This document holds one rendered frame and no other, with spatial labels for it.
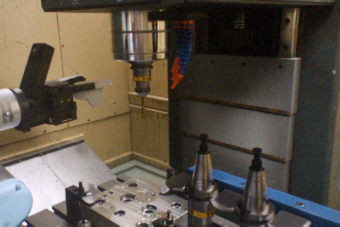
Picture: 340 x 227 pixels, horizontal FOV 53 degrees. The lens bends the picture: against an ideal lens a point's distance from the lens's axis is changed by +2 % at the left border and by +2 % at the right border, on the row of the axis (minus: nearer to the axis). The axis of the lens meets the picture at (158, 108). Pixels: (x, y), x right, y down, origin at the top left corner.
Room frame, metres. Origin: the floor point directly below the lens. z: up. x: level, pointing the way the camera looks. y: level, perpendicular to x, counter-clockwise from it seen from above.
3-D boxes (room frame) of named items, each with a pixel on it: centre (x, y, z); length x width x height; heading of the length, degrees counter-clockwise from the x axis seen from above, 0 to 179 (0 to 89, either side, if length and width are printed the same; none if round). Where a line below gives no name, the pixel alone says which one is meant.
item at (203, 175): (0.60, -0.08, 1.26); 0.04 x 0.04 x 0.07
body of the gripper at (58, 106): (0.68, 0.24, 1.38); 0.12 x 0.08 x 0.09; 139
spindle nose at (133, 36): (0.90, 0.04, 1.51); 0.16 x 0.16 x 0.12
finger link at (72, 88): (0.70, 0.18, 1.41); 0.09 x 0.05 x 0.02; 116
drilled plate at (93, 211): (0.95, 0.07, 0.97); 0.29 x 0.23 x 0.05; 46
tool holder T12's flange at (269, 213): (0.53, -0.16, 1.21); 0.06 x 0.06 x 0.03
